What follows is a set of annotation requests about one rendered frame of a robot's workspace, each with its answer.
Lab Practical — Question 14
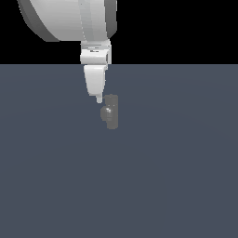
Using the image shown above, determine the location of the grey faucet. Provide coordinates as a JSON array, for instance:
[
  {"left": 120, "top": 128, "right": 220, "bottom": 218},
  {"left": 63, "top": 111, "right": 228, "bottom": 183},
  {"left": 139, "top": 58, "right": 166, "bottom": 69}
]
[{"left": 99, "top": 93, "right": 119, "bottom": 130}]

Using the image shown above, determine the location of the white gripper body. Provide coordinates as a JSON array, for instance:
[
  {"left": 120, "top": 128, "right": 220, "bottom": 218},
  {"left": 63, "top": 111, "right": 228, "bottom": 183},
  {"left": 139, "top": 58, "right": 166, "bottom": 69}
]
[{"left": 80, "top": 45, "right": 112, "bottom": 97}]

